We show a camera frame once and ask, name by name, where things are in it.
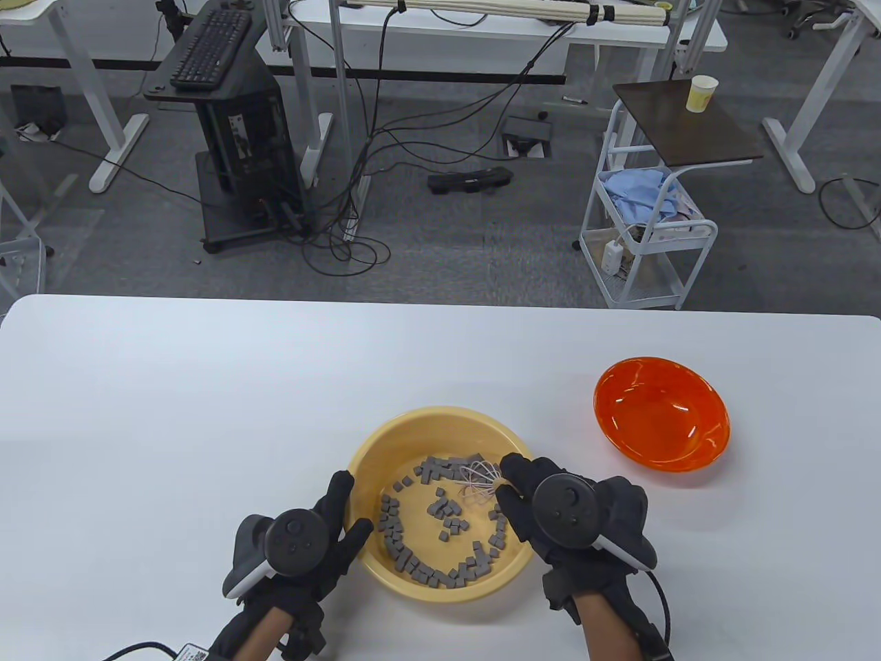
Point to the white rolling cart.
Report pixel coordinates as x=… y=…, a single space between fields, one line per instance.
x=696 y=234

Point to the yellow paper cup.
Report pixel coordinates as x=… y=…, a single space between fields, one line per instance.
x=701 y=93

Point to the yellow plastic basin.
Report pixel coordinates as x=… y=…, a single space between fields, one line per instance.
x=427 y=434

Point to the office chair base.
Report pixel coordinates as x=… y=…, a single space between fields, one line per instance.
x=798 y=29

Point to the white metal rack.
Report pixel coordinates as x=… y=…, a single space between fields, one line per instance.
x=20 y=242

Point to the person's left forearm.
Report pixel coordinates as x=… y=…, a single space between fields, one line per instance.
x=258 y=633

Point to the person's right forearm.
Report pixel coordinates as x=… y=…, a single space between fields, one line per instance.
x=606 y=633

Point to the long white desk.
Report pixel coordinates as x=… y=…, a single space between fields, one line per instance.
x=482 y=34

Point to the black box under desk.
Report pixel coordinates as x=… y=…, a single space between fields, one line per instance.
x=38 y=107

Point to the black floor socket box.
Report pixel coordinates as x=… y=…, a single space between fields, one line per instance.
x=526 y=131

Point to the dark brown side table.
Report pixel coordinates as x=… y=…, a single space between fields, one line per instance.
x=688 y=134

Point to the white desk with angled leg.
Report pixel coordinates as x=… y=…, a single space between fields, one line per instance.
x=819 y=89

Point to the black hand controller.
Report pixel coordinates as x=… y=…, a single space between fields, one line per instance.
x=568 y=509
x=296 y=540

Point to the orange plastic bowl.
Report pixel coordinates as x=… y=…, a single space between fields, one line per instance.
x=654 y=413

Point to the person's left hand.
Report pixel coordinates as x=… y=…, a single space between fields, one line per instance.
x=341 y=502

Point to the black power strip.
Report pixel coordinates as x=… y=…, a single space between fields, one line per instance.
x=471 y=180

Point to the white label tag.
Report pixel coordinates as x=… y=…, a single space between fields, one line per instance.
x=194 y=652

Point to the black computer stand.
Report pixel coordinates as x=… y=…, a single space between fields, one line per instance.
x=241 y=131

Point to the person's right hand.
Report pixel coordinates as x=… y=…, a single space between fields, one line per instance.
x=523 y=482

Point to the pile of grey toy blocks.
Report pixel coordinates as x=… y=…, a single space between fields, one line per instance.
x=440 y=470

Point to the blue cloth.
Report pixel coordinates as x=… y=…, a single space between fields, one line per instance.
x=637 y=193

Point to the black keyboard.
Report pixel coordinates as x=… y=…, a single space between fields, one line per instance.
x=210 y=48

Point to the yellow-green plastic basket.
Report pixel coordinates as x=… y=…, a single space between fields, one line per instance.
x=17 y=3

